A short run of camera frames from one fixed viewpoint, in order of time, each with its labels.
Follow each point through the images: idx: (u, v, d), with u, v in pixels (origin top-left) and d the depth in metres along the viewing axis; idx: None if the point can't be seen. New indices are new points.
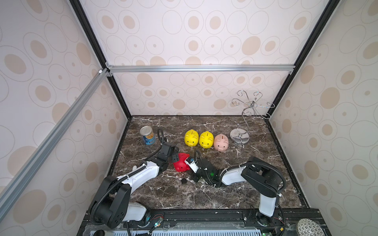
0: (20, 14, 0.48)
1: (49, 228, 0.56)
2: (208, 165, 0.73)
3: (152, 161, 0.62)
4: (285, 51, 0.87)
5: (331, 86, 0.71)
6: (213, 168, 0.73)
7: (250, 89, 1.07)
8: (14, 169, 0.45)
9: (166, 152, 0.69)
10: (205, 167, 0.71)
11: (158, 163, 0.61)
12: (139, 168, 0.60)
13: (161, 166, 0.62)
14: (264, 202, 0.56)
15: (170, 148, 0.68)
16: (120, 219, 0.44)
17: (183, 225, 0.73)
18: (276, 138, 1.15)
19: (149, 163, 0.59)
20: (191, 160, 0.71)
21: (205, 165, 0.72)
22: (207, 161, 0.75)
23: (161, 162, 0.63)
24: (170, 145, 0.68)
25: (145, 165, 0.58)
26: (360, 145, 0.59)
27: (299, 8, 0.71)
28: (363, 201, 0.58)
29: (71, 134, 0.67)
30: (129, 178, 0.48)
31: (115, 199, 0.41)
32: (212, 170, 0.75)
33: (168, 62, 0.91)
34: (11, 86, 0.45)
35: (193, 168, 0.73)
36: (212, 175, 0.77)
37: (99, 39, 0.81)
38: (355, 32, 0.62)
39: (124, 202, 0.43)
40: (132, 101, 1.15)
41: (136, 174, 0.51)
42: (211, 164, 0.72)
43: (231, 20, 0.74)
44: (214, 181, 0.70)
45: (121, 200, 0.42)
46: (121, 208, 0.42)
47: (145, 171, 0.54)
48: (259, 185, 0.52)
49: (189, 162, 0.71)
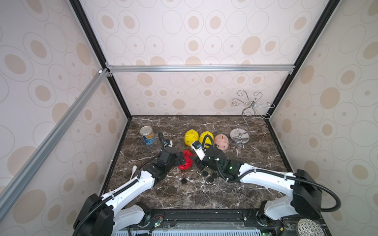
0: (20, 15, 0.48)
1: (49, 228, 0.56)
2: (221, 155, 0.60)
3: (147, 170, 0.57)
4: (286, 51, 0.87)
5: (331, 86, 0.71)
6: (226, 159, 0.59)
7: (250, 90, 1.07)
8: (14, 169, 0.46)
9: (165, 160, 0.63)
10: (218, 157, 0.60)
11: (153, 174, 0.57)
12: (129, 184, 0.50)
13: (159, 176, 0.58)
14: (277, 210, 0.59)
15: (170, 156, 0.62)
16: None
17: (183, 225, 0.73)
18: (276, 138, 1.15)
19: (144, 175, 0.55)
20: (198, 146, 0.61)
21: (216, 155, 0.60)
22: (219, 150, 0.60)
23: (159, 171, 0.59)
24: (170, 152, 0.61)
25: (137, 178, 0.53)
26: (360, 145, 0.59)
27: (299, 8, 0.71)
28: (363, 201, 0.58)
29: (71, 134, 0.67)
30: (114, 198, 0.44)
31: (97, 221, 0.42)
32: (224, 160, 0.60)
33: (168, 62, 0.91)
34: (11, 86, 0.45)
35: (200, 156, 0.72)
36: (222, 166, 0.64)
37: (99, 39, 0.81)
38: (356, 32, 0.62)
39: (108, 224, 0.41)
40: (132, 101, 1.15)
41: (125, 190, 0.48)
42: (223, 153, 0.58)
43: (231, 20, 0.74)
44: (226, 174, 0.62)
45: (103, 222, 0.39)
46: (103, 231, 0.40)
47: (136, 186, 0.50)
48: (306, 207, 0.43)
49: (196, 147, 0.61)
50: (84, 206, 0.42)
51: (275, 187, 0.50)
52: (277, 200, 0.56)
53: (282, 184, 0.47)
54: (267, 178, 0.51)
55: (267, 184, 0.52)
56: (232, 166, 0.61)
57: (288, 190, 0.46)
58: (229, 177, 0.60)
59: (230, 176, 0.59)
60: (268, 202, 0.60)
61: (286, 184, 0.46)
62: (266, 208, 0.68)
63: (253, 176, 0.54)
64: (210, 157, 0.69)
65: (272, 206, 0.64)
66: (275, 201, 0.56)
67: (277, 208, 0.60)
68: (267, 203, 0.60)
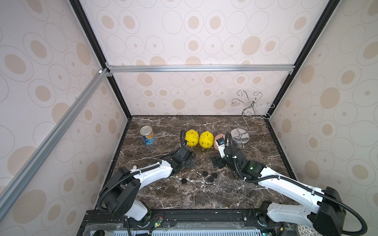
0: (20, 15, 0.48)
1: (50, 228, 0.57)
2: (238, 154, 0.59)
3: (166, 160, 0.62)
4: (285, 51, 0.87)
5: (331, 86, 0.71)
6: (244, 158, 0.58)
7: (250, 90, 1.07)
8: (14, 169, 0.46)
9: (182, 155, 0.68)
10: (236, 155, 0.59)
11: (172, 165, 0.60)
12: (152, 166, 0.55)
13: (174, 168, 0.61)
14: (284, 216, 0.58)
15: (188, 152, 0.68)
16: (125, 211, 0.45)
17: (183, 225, 0.73)
18: (276, 138, 1.15)
19: (164, 163, 0.59)
20: (222, 142, 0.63)
21: (234, 153, 0.59)
22: (237, 148, 0.60)
23: (176, 163, 0.63)
24: (188, 149, 0.67)
25: (159, 163, 0.58)
26: (360, 145, 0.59)
27: (299, 8, 0.71)
28: (363, 201, 0.58)
29: (71, 134, 0.67)
30: (141, 174, 0.48)
31: (124, 191, 0.43)
32: (242, 160, 0.59)
33: (168, 62, 0.91)
34: (11, 86, 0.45)
35: (221, 153, 0.71)
36: (241, 166, 0.62)
37: (99, 39, 0.81)
38: (355, 32, 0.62)
39: (132, 197, 0.44)
40: (132, 101, 1.15)
41: (149, 170, 0.52)
42: (242, 152, 0.57)
43: (231, 20, 0.75)
44: (244, 174, 0.60)
45: (129, 193, 0.43)
46: (127, 201, 0.43)
47: (157, 170, 0.54)
48: (328, 223, 0.40)
49: (218, 143, 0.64)
50: (113, 175, 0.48)
51: (299, 198, 0.47)
52: (288, 208, 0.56)
53: (307, 197, 0.45)
54: (292, 188, 0.48)
55: (289, 193, 0.49)
56: (252, 167, 0.58)
57: (313, 205, 0.43)
58: (247, 176, 0.58)
59: (249, 176, 0.57)
60: (274, 204, 0.67)
61: (313, 198, 0.44)
62: (271, 210, 0.65)
63: (275, 182, 0.51)
64: (228, 155, 0.70)
65: (283, 212, 0.60)
66: (284, 208, 0.61)
67: (284, 214, 0.59)
68: (272, 205, 0.67)
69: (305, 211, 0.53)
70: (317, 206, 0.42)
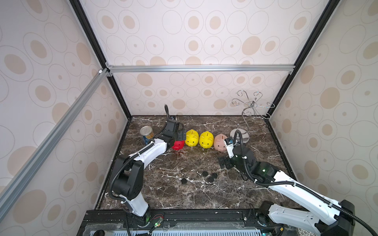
0: (21, 15, 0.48)
1: (49, 228, 0.56)
2: (249, 154, 0.55)
3: (159, 138, 0.64)
4: (285, 51, 0.87)
5: (331, 86, 0.71)
6: (254, 159, 0.55)
7: (250, 90, 1.07)
8: (14, 169, 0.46)
9: (171, 128, 0.70)
10: (246, 155, 0.56)
11: (165, 140, 0.63)
12: (148, 145, 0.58)
13: (169, 142, 0.64)
14: (285, 219, 0.59)
15: (175, 125, 0.69)
16: (138, 191, 0.49)
17: (183, 225, 0.73)
18: (276, 138, 1.15)
19: (157, 140, 0.62)
20: (230, 141, 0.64)
21: (244, 153, 0.56)
22: (247, 148, 0.57)
23: (168, 138, 0.65)
24: (174, 122, 0.69)
25: (153, 142, 0.61)
26: (360, 145, 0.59)
27: (299, 8, 0.71)
28: (363, 201, 0.58)
29: (71, 134, 0.67)
30: (141, 156, 0.51)
31: (131, 174, 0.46)
32: (253, 161, 0.56)
33: (168, 62, 0.91)
34: (11, 86, 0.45)
35: (229, 153, 0.68)
36: (251, 167, 0.58)
37: (99, 39, 0.81)
38: (355, 32, 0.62)
39: (140, 177, 0.47)
40: (132, 101, 1.15)
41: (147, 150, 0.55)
42: (252, 153, 0.54)
43: (231, 20, 0.75)
44: (255, 176, 0.55)
45: (137, 174, 0.46)
46: (138, 182, 0.46)
47: (155, 147, 0.58)
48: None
49: (227, 143, 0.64)
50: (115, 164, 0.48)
51: (312, 208, 0.45)
52: (291, 212, 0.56)
53: (323, 209, 0.43)
54: (307, 196, 0.46)
55: (302, 202, 0.47)
56: (265, 169, 0.54)
57: (329, 218, 0.41)
58: (258, 178, 0.54)
59: (259, 178, 0.53)
60: (276, 206, 0.66)
61: (330, 211, 0.42)
62: (273, 211, 0.65)
63: (290, 189, 0.48)
64: (238, 156, 0.66)
65: (285, 214, 0.60)
66: (288, 212, 0.60)
67: (287, 216, 0.59)
68: (275, 207, 0.66)
69: (312, 219, 0.52)
70: (332, 220, 0.41)
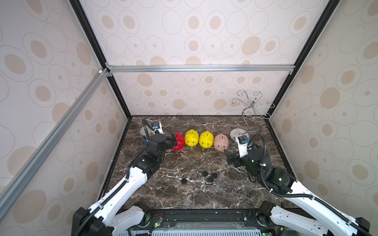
0: (21, 15, 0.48)
1: (50, 228, 0.57)
2: (267, 161, 0.50)
3: (136, 167, 0.52)
4: (285, 51, 0.87)
5: (331, 86, 0.71)
6: (270, 166, 0.50)
7: (250, 90, 1.07)
8: (14, 169, 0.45)
9: (154, 150, 0.56)
10: (265, 162, 0.51)
11: (144, 170, 0.52)
12: (120, 185, 0.47)
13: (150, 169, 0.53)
14: (289, 223, 0.58)
15: (158, 144, 0.54)
16: None
17: (183, 225, 0.73)
18: (276, 138, 1.15)
19: (133, 172, 0.51)
20: (243, 141, 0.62)
21: (263, 161, 0.51)
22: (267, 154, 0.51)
23: (149, 165, 0.54)
24: (157, 141, 0.54)
25: (126, 179, 0.49)
26: (360, 145, 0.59)
27: (299, 8, 0.71)
28: (363, 201, 0.58)
29: (71, 134, 0.67)
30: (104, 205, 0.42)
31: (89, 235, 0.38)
32: (269, 167, 0.51)
33: (168, 62, 0.91)
34: (11, 86, 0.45)
35: (241, 152, 0.62)
36: (266, 174, 0.54)
37: (99, 39, 0.81)
38: (356, 32, 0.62)
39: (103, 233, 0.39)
40: (132, 101, 1.15)
41: (115, 194, 0.44)
42: (270, 160, 0.49)
43: (231, 20, 0.75)
44: (270, 184, 0.51)
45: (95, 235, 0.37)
46: None
47: (128, 186, 0.47)
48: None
49: (240, 142, 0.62)
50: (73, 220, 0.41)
51: (328, 223, 0.43)
52: (295, 217, 0.59)
53: (341, 226, 0.41)
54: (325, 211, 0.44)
55: (318, 216, 0.44)
56: (281, 178, 0.50)
57: None
58: (274, 188, 0.50)
59: (275, 187, 0.50)
60: (279, 209, 0.65)
61: (348, 229, 0.40)
62: (276, 214, 0.64)
63: (307, 202, 0.45)
64: (253, 161, 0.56)
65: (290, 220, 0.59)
66: (291, 217, 0.59)
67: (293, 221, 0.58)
68: (277, 209, 0.65)
69: (320, 229, 0.51)
70: None
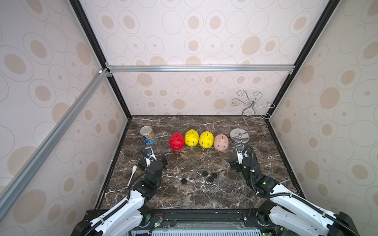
0: (21, 15, 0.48)
1: (49, 228, 0.56)
2: (257, 168, 0.60)
3: (137, 190, 0.58)
4: (285, 51, 0.87)
5: (331, 86, 0.71)
6: (260, 172, 0.60)
7: (250, 89, 1.07)
8: (14, 169, 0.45)
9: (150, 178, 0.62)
10: (254, 169, 0.61)
11: (143, 193, 0.58)
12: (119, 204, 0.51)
13: (148, 194, 0.59)
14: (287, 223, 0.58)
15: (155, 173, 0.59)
16: None
17: (183, 225, 0.73)
18: (276, 138, 1.15)
19: (134, 195, 0.56)
20: (241, 150, 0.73)
21: (253, 167, 0.61)
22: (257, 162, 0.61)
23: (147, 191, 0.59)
24: (153, 171, 0.59)
25: (127, 199, 0.53)
26: (360, 145, 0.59)
27: (299, 8, 0.71)
28: (363, 201, 0.58)
29: (71, 134, 0.67)
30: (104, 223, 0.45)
31: None
32: (259, 173, 0.61)
33: (168, 62, 0.91)
34: (11, 86, 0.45)
35: (239, 160, 0.74)
36: (256, 179, 0.64)
37: (99, 39, 0.81)
38: (355, 32, 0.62)
39: None
40: (132, 101, 1.15)
41: (115, 213, 0.48)
42: (260, 167, 0.59)
43: (231, 20, 0.74)
44: (257, 188, 0.62)
45: None
46: None
47: (126, 207, 0.51)
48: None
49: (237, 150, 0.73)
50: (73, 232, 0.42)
51: (309, 219, 0.48)
52: (294, 217, 0.59)
53: (317, 219, 0.46)
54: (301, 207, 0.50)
55: (300, 214, 0.50)
56: (266, 182, 0.62)
57: (323, 227, 0.44)
58: (260, 191, 0.60)
59: (261, 191, 0.59)
60: (279, 209, 0.65)
61: (323, 221, 0.45)
62: (275, 213, 0.64)
63: (286, 199, 0.53)
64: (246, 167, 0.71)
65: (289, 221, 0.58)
66: (290, 217, 0.59)
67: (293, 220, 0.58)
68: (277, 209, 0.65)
69: (317, 230, 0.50)
70: (326, 228, 0.43)
